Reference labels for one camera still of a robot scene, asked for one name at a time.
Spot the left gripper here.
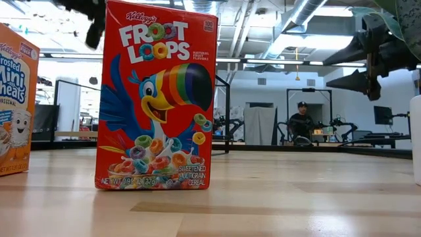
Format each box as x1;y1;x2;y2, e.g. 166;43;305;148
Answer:
54;0;107;50

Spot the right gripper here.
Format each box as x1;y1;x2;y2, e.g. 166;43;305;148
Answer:
324;14;421;101

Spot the red Froot Loops cereal box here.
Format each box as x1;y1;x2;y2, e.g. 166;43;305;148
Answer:
94;0;219;192

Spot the orange Frosted Mini Wheats box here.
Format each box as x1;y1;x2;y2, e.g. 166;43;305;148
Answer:
0;22;41;177

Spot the black monitor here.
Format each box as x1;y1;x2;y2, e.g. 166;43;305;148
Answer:
373;105;394;126

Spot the yellow hanging pendant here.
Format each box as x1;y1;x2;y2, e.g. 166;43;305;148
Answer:
293;47;301;82

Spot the green artificial plant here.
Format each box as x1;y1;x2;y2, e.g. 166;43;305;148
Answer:
350;0;421;62

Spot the black background desk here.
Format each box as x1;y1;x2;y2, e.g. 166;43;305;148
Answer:
340;130;412;149

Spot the overhead LED light bar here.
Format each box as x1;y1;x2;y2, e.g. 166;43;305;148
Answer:
38;51;368;69

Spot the person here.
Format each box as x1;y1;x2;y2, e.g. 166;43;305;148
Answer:
287;101;316;144

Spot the white plant pot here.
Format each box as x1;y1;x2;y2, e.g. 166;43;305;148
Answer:
409;94;421;187

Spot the grey fabric cover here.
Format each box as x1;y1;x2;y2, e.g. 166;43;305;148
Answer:
243;105;278;146

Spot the black background station frame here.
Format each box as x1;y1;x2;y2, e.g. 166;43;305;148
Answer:
285;88;334;145

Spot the smooth silver ventilation duct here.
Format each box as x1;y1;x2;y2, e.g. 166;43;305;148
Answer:
261;0;330;61

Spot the black cable loop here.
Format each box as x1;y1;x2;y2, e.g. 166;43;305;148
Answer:
293;136;314;147

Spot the wooden shelf with black frame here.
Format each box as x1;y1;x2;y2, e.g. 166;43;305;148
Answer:
52;74;231;156

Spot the ribbed silver ventilation duct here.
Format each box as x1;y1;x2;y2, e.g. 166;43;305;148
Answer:
184;0;218;16

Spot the black aluminium table frame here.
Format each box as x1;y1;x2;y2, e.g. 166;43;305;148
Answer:
31;140;414;161

